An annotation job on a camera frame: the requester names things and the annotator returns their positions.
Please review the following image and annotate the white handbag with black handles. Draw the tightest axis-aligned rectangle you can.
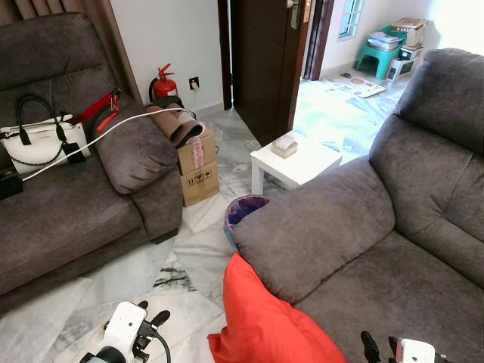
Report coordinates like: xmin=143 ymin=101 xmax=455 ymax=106
xmin=0 ymin=93 xmax=92 ymax=171

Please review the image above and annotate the stack of papers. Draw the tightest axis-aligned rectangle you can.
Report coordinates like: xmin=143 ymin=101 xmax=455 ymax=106
xmin=368 ymin=31 xmax=404 ymax=52

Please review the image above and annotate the beige tissue box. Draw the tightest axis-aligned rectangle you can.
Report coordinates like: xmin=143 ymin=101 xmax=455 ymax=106
xmin=271 ymin=134 xmax=299 ymax=160

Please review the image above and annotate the red hook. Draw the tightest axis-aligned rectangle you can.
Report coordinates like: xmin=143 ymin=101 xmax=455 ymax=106
xmin=97 ymin=112 xmax=120 ymax=133

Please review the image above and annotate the purple waste bin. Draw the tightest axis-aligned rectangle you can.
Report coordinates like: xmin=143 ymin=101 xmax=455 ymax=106
xmin=223 ymin=194 xmax=271 ymax=247

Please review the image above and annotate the flat printed paper sheet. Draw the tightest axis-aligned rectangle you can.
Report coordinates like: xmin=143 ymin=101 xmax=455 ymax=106
xmin=321 ymin=74 xmax=386 ymax=99

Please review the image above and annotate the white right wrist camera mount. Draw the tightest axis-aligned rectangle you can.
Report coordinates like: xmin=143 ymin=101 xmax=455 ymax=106
xmin=398 ymin=339 xmax=438 ymax=363

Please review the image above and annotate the cardboard box with red tape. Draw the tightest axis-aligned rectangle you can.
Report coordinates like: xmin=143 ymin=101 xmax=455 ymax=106
xmin=176 ymin=127 xmax=218 ymax=176

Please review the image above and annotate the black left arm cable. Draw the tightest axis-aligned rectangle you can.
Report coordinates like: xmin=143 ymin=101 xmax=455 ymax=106
xmin=147 ymin=327 xmax=172 ymax=363

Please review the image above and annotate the metal door handle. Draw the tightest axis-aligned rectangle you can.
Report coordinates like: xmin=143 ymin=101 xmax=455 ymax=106
xmin=286 ymin=0 xmax=303 ymax=29

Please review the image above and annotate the white appliance box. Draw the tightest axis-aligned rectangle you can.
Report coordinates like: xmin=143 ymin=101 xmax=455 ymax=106
xmin=386 ymin=57 xmax=417 ymax=82

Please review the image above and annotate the cardboard box with printed symbols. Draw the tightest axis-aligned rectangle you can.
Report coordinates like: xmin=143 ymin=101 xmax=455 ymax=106
xmin=180 ymin=160 xmax=221 ymax=207

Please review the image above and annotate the dark wooden door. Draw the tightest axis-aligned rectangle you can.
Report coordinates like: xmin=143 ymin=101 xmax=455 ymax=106
xmin=229 ymin=0 xmax=315 ymax=147

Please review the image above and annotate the red-orange pillow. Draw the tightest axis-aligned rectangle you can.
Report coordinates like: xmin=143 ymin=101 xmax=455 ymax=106
xmin=207 ymin=252 xmax=349 ymax=363

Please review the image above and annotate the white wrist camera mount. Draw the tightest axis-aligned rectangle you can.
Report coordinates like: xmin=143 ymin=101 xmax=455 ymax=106
xmin=398 ymin=339 xmax=438 ymax=363
xmin=102 ymin=301 xmax=149 ymax=358

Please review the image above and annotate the green plastic stool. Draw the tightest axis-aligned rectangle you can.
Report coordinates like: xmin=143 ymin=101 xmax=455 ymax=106
xmin=354 ymin=26 xmax=405 ymax=81

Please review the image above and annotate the small white table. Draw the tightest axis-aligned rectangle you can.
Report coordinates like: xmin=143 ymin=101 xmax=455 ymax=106
xmin=250 ymin=136 xmax=343 ymax=196

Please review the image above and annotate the brown rolled mat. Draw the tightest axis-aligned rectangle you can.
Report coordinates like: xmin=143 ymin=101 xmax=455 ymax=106
xmin=144 ymin=102 xmax=205 ymax=148

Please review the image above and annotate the grey fabric sofa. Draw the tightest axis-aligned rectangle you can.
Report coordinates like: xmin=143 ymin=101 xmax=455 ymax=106
xmin=0 ymin=11 xmax=185 ymax=317
xmin=231 ymin=48 xmax=484 ymax=363

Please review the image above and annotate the window with grille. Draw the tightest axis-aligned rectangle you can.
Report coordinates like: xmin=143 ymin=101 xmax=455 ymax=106
xmin=338 ymin=0 xmax=364 ymax=40

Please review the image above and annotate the red steering lock bar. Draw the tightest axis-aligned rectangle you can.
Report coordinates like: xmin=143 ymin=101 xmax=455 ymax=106
xmin=64 ymin=88 xmax=122 ymax=128

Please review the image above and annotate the white cable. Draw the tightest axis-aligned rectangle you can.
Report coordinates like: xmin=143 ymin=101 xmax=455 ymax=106
xmin=21 ymin=107 xmax=194 ymax=182

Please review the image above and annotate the red fire extinguisher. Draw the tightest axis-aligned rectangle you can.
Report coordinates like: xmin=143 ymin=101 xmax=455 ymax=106
xmin=147 ymin=63 xmax=182 ymax=107

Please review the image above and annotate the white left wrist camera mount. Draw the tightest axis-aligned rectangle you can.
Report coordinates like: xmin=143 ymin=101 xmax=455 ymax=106
xmin=102 ymin=301 xmax=149 ymax=358

